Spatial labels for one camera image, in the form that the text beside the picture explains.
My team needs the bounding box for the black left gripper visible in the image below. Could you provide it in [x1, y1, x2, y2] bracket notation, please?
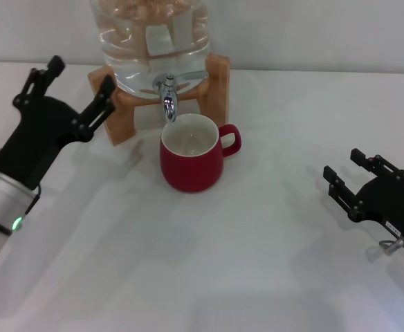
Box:
[0, 55, 116, 190]

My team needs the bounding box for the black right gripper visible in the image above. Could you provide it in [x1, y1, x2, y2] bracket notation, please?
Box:
[322, 147, 404, 257]

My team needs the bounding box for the chrome faucet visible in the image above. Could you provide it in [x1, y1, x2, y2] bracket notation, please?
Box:
[152, 70, 209, 124]

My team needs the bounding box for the red ceramic cup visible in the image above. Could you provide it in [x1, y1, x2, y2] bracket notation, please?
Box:
[159, 113, 243, 194]

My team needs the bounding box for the wooden dispenser stand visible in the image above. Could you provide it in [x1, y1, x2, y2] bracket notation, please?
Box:
[87, 54, 231, 146]

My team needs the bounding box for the silver metal connector plug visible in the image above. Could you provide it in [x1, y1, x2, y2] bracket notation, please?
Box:
[378, 237, 404, 255]

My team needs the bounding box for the glass water dispenser jar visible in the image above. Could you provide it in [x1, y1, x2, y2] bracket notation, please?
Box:
[90, 0, 212, 100]

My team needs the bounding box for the thin dark cable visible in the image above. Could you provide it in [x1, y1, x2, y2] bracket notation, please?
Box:
[24, 185, 43, 218]

